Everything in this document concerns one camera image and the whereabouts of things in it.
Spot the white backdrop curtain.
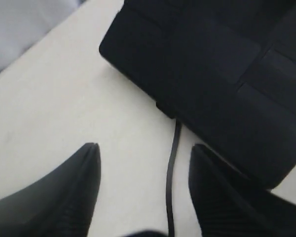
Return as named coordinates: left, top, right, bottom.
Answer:
left=0, top=0, right=83, bottom=72

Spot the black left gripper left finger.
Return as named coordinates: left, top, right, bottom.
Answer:
left=0, top=143, right=100, bottom=237

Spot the black cord with frayed knot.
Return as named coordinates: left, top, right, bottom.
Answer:
left=165, top=118, right=183, bottom=237

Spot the black plastic carry case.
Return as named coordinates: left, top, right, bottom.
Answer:
left=99, top=0, right=296, bottom=189

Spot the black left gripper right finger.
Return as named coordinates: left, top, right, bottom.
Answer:
left=188, top=144, right=296, bottom=237

